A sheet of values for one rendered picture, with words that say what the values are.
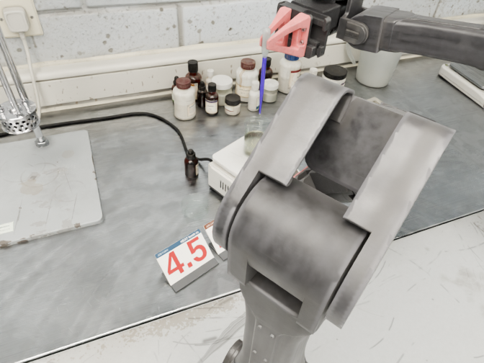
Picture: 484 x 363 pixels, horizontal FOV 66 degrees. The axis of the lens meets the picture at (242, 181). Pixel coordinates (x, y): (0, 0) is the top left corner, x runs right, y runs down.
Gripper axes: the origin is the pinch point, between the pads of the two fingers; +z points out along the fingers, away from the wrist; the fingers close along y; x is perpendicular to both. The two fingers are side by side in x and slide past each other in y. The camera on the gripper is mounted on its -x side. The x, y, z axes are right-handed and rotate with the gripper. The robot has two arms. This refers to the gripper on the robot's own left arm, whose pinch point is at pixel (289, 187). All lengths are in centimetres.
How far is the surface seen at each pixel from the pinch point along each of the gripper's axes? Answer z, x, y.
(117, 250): 22.3, -1.9, 23.6
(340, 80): 21, -8, -51
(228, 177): 14.3, -3.8, 0.8
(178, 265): 12.8, 3.8, 18.5
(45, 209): 34.1, -13.5, 28.6
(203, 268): 11.8, 6.7, 15.3
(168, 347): 7.2, 11.1, 27.8
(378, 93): 19, 1, -64
